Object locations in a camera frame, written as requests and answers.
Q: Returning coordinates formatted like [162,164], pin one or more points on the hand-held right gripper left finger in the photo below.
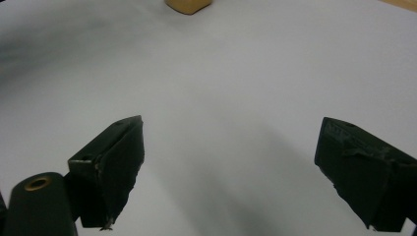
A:
[111,167]

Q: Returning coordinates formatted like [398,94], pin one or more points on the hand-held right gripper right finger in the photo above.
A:
[360,170]

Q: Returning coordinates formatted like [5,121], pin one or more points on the tan wooden pen holder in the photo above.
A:
[188,5]

